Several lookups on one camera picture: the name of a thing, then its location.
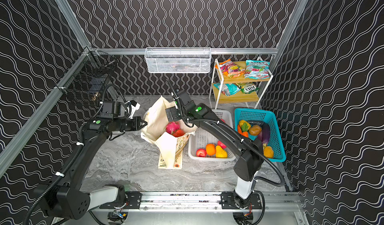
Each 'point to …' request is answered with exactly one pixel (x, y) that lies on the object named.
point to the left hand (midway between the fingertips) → (149, 123)
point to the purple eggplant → (264, 135)
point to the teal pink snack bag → (257, 69)
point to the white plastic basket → (200, 138)
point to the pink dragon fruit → (171, 126)
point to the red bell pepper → (178, 133)
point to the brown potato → (255, 130)
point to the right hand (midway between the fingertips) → (176, 110)
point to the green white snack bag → (247, 87)
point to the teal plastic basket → (253, 117)
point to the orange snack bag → (230, 69)
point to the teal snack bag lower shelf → (228, 89)
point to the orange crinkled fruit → (210, 149)
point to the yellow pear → (220, 152)
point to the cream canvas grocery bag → (170, 147)
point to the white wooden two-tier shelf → (239, 80)
